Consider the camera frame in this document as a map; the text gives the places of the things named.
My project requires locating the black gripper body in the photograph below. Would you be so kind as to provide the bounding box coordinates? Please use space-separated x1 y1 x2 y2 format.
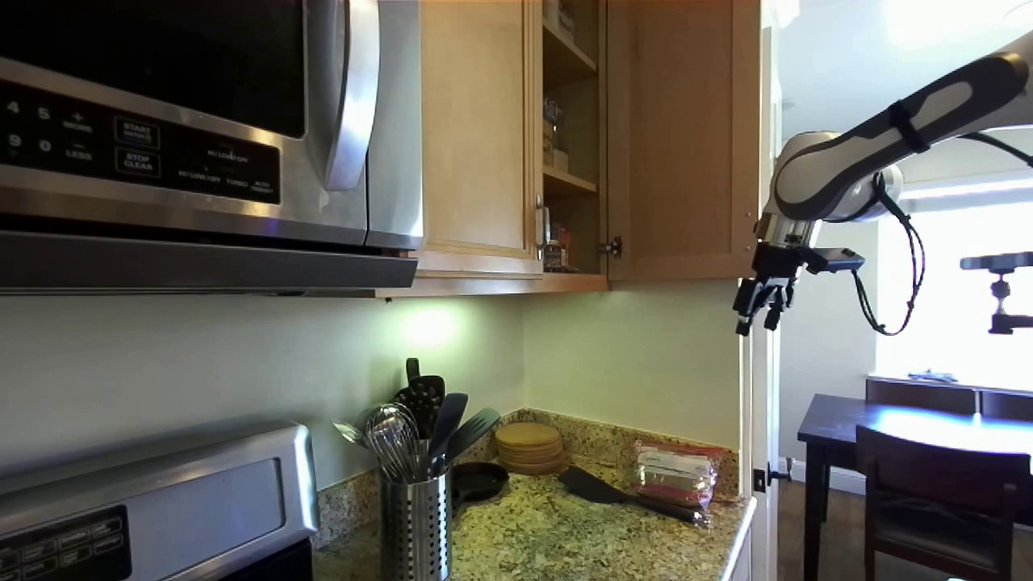
753 242 807 286

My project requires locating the wooden cupboard door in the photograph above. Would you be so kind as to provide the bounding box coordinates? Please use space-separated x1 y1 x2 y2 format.
606 0 761 283
421 0 536 276

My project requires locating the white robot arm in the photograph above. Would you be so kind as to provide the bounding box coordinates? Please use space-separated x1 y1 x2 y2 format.
734 32 1033 336

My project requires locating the stainless steel microwave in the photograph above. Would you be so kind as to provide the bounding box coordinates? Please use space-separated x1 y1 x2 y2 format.
0 0 423 293

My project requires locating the dark wooden dining table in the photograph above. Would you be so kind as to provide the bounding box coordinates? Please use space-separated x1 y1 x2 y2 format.
797 394 1033 581

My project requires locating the red plastic food bag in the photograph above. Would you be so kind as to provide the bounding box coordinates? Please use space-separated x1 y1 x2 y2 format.
633 441 717 519

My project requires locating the dark wooden chair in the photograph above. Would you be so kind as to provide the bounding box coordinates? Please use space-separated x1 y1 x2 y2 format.
857 425 1029 581

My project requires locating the black spatula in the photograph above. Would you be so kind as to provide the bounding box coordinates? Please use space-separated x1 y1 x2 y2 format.
558 467 703 523

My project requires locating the stack of cork coasters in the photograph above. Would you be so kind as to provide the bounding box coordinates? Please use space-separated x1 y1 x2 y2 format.
493 422 564 474

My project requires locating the small black round dish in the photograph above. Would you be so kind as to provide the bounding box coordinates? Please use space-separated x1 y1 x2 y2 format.
452 460 511 502

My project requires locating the perforated steel utensil holder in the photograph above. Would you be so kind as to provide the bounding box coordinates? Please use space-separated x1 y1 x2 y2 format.
381 474 452 581

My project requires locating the stainless steel stove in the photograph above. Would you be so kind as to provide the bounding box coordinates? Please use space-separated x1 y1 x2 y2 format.
0 425 318 581

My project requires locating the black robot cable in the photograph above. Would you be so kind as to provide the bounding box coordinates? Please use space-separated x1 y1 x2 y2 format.
848 171 929 339

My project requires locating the black camera on stand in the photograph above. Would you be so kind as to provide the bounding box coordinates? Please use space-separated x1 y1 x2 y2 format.
960 252 1033 336

